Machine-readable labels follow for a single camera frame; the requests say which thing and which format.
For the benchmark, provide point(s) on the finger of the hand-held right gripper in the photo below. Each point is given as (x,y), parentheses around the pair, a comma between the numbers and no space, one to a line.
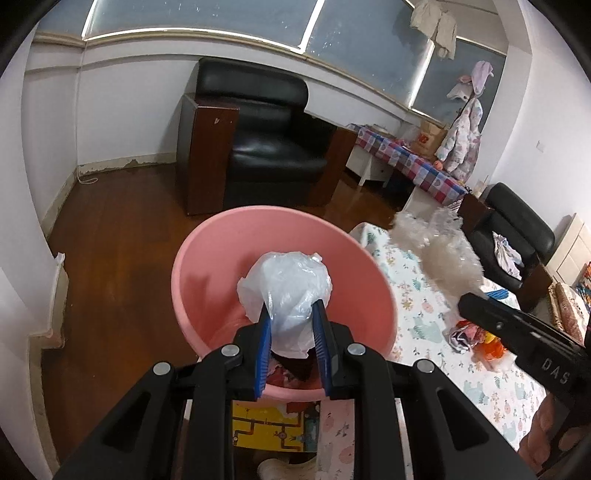
(496,321)

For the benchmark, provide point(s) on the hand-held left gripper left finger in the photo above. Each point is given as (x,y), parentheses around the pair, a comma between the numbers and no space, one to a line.
(263,350)

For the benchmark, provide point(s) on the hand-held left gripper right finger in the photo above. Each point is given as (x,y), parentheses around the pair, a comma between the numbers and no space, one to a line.
(323,350)

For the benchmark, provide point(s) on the blue foam fruit net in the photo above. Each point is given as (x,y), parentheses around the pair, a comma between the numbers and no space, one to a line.
(497,293)

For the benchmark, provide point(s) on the white plastic bag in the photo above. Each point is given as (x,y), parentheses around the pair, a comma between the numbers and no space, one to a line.
(288,290)

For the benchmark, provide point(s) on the pink plastic basin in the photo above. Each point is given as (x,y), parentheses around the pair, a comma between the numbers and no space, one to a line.
(212,277)

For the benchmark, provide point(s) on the yellow foam fruit net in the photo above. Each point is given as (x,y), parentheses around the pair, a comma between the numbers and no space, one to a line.
(490,338)

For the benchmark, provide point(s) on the colourful cloth items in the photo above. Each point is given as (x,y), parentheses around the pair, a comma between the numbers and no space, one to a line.
(464,339)

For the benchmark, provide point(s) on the red crumpled wrapper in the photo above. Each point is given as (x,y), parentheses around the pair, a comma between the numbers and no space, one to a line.
(295,376)

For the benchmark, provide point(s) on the crumpled light cloth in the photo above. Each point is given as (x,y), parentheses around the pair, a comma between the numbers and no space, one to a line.
(507,256)

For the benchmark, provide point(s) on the yellow printed board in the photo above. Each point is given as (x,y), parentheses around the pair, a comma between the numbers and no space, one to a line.
(268,424)

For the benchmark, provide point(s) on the clear plastic wrap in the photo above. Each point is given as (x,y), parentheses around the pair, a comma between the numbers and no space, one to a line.
(443,258)

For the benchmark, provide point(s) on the floral bear tablecloth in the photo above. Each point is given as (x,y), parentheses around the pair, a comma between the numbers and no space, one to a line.
(415,300)

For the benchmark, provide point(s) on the pink floral cloth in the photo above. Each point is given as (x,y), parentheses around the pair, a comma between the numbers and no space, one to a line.
(337,438)

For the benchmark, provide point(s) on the black leather armchair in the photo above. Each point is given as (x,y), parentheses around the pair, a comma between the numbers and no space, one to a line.
(263,138)
(512,217)

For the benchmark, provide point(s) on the beige wooden headboard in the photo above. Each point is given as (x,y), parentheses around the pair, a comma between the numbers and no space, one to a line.
(572,244)

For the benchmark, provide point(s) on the white boot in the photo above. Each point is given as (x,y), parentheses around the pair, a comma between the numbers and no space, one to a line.
(286,468)

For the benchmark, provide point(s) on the pale drink cup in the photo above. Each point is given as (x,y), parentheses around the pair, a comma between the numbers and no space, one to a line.
(483,185)

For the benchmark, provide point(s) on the orange fruit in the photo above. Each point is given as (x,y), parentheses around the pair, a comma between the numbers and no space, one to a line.
(437,165)

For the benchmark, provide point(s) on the floral puffer jacket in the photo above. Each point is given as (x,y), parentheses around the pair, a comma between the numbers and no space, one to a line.
(461,138)

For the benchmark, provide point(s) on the checked tablecloth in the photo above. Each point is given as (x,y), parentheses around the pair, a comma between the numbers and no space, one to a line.
(406,157)

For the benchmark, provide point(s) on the white side table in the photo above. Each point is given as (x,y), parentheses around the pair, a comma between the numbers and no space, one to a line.
(371,168)

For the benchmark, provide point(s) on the cardboard box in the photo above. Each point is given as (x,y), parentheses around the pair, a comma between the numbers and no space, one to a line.
(429,136)

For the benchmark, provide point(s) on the white hanging hat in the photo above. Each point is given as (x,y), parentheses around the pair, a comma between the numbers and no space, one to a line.
(459,88)

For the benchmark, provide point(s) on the pink hanging jacket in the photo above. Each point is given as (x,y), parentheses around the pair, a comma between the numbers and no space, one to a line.
(481,76)

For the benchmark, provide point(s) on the beige hanging garment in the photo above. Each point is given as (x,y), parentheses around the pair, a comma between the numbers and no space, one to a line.
(438,25)

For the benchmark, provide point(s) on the large window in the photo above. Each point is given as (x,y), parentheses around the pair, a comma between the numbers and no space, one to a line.
(207,14)

